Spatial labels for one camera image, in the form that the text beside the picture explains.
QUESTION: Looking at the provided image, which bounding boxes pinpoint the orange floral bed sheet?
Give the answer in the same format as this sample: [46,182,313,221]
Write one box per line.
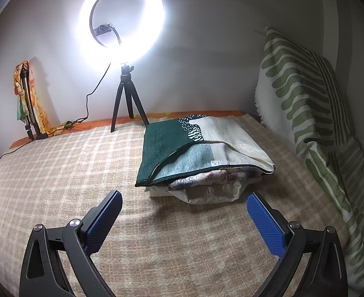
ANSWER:
[10,111,244,149]

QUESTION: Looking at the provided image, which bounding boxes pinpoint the checkered beige bed blanket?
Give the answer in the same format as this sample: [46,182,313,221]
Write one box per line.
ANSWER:
[0,115,348,296]

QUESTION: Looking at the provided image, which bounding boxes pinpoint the folded cream cloth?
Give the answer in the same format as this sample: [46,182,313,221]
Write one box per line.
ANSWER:
[145,178,260,205]

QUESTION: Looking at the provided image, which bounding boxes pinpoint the white ring light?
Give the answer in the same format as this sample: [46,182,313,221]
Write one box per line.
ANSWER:
[72,0,165,66]

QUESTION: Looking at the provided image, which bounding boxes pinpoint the green and cream printed shirt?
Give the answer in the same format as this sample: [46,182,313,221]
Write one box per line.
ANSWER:
[135,115,275,187]

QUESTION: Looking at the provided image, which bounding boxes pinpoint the small black tripod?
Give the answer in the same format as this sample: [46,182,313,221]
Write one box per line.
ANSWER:
[110,65,150,133]

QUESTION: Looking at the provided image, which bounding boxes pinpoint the black ring light cable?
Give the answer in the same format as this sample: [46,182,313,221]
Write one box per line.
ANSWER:
[47,61,113,137]

